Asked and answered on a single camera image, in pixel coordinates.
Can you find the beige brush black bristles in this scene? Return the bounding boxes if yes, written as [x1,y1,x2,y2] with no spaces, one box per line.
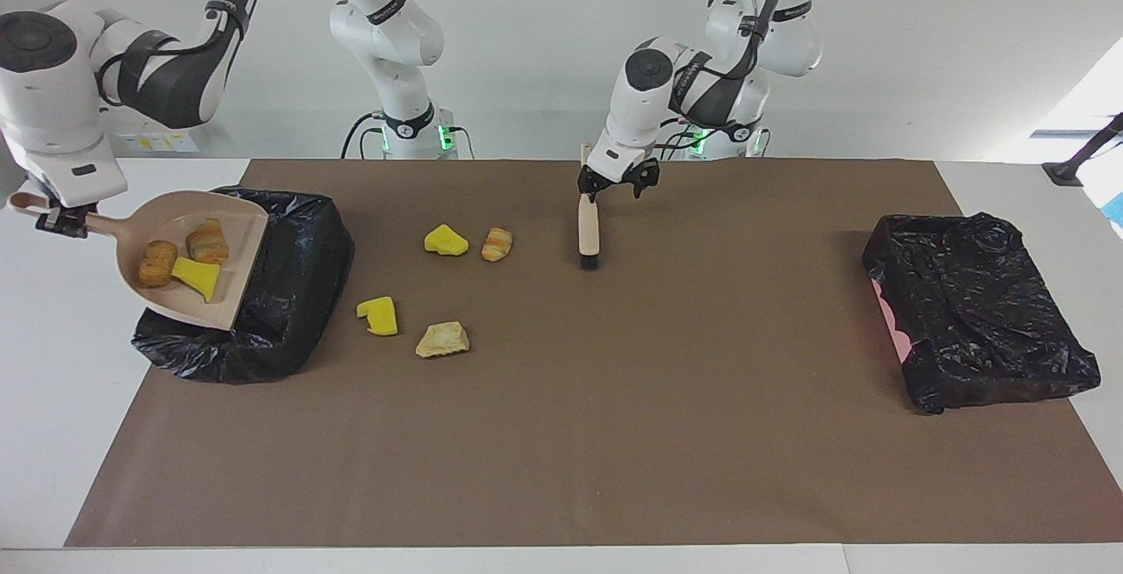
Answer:
[576,144,603,273]

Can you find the round brown sponge chunk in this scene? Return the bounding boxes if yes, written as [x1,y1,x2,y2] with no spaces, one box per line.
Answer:
[139,240,179,288]

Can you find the small yellow sponge piece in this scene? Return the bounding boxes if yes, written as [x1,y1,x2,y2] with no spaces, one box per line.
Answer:
[171,258,222,303]

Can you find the beige plastic dustpan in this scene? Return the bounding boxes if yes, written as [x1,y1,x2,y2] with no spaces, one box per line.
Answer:
[7,190,270,332]

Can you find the bin lined with black bag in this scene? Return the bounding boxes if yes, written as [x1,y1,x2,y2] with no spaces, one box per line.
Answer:
[132,186,356,384]

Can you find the pink bin with black bag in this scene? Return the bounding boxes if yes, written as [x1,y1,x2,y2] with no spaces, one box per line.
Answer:
[862,212,1102,415]

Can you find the flat yellow sponge piece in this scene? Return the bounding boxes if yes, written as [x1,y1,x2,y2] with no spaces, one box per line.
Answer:
[424,224,469,257]

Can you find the pale beige sponge chunk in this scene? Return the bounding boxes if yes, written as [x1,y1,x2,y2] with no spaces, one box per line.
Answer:
[415,321,470,359]

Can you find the notched yellow sponge piece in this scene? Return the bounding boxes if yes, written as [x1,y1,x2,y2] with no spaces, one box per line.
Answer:
[356,296,399,337]

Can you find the brown table mat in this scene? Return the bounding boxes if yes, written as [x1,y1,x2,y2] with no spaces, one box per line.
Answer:
[64,159,1123,549]

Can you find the black right base cable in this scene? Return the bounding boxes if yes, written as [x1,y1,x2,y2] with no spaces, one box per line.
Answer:
[340,111,387,160]

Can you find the black camera stand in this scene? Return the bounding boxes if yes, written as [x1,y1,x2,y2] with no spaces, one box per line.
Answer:
[1042,113,1123,187]

